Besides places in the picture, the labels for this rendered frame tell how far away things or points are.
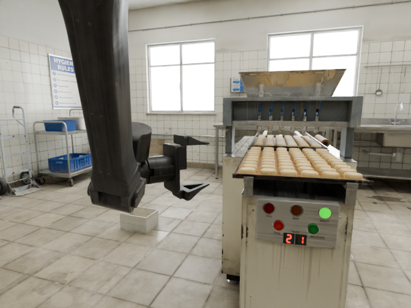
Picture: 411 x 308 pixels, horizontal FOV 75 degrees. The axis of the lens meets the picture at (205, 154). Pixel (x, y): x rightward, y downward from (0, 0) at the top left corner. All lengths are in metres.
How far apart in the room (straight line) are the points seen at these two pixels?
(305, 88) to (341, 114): 0.24
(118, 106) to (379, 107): 4.72
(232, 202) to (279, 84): 0.74
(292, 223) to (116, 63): 0.72
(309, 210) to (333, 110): 0.88
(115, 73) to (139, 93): 5.37
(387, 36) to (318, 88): 3.48
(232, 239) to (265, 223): 0.87
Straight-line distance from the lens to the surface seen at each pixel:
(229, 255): 1.80
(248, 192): 0.86
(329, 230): 0.91
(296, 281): 1.02
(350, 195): 0.88
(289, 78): 1.59
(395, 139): 4.38
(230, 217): 1.68
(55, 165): 4.62
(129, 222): 2.65
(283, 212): 0.87
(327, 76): 1.61
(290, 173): 0.86
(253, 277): 1.02
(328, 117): 1.65
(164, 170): 0.55
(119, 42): 0.31
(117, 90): 0.33
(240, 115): 1.63
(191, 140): 0.57
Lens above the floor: 1.11
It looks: 9 degrees down
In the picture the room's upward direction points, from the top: straight up
